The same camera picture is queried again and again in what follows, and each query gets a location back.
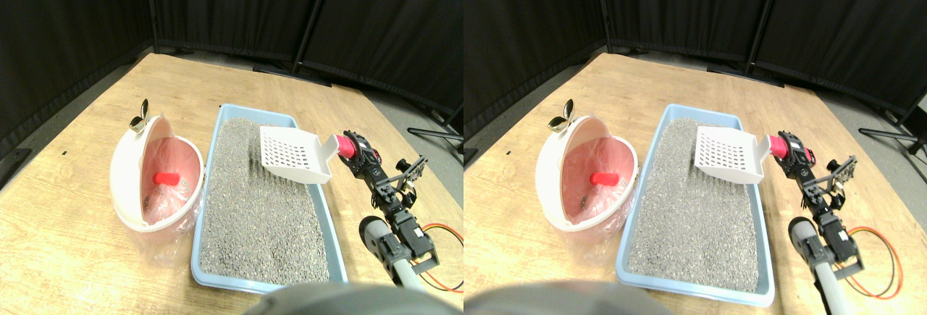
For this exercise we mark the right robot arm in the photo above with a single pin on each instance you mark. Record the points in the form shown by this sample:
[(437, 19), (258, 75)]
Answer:
[(405, 234), (833, 237)]

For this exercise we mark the blue litter tray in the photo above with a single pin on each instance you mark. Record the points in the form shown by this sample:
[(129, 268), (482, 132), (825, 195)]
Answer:
[(691, 221), (261, 221)]

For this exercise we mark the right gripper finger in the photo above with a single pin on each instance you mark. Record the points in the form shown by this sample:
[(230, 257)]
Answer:
[(797, 147), (366, 147)]

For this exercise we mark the red lump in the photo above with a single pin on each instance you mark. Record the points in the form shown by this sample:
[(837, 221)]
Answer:
[(166, 179), (603, 179)]

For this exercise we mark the white bin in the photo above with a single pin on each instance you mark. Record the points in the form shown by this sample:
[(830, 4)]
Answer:
[(550, 185), (124, 185)]

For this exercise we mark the black bracket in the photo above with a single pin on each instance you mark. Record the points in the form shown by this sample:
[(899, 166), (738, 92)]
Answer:
[(840, 171), (409, 171)]

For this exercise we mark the black tripod stand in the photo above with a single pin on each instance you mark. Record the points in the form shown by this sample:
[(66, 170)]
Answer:
[(442, 130), (894, 135)]

